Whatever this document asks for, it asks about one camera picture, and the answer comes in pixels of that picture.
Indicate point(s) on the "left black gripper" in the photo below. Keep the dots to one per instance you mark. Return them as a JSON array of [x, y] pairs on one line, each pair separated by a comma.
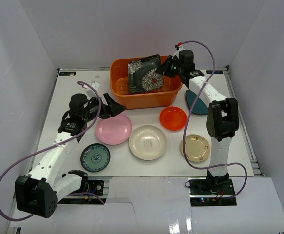
[[105, 107]]

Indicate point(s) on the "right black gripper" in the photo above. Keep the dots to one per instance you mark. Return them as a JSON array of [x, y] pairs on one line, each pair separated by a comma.
[[163, 70]]

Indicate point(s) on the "black floral square plate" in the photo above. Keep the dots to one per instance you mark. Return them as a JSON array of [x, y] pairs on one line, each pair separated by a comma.
[[142, 75]]

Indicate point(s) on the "pink round plate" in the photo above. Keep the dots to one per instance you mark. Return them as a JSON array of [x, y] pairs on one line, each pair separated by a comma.
[[114, 130]]

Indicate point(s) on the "cream bear-print plate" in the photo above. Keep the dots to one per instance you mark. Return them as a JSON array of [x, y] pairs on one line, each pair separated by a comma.
[[147, 142]]

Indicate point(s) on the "orange round plate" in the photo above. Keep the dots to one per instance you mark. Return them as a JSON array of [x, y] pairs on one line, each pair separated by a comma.
[[173, 118]]

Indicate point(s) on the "blue patterned dark-rim plate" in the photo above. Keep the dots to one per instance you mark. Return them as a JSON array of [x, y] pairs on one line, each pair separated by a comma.
[[95, 157]]

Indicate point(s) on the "beige floral plate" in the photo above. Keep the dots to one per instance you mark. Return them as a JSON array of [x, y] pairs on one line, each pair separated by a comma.
[[197, 148]]

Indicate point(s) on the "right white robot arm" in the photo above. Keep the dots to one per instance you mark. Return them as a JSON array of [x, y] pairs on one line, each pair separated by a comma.
[[222, 118]]

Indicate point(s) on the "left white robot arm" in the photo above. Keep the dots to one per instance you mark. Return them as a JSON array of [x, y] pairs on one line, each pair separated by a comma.
[[39, 192]]

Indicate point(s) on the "orange plastic bin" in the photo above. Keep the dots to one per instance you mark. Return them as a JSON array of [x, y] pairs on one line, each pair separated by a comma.
[[165, 96]]

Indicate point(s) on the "teal square plate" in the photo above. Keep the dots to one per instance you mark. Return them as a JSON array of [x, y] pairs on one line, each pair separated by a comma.
[[200, 108]]

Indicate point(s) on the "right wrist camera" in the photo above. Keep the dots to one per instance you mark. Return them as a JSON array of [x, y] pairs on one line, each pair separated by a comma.
[[179, 47]]

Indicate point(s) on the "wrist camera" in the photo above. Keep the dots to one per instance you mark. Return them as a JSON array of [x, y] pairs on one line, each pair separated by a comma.
[[92, 88], [179, 47]]

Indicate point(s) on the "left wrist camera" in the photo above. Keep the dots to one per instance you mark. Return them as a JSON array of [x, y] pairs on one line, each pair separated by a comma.
[[92, 88]]

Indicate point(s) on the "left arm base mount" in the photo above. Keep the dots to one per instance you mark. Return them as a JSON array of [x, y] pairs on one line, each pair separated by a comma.
[[98, 187]]

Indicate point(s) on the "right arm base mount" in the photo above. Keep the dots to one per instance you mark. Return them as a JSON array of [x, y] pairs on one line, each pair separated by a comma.
[[202, 196]]

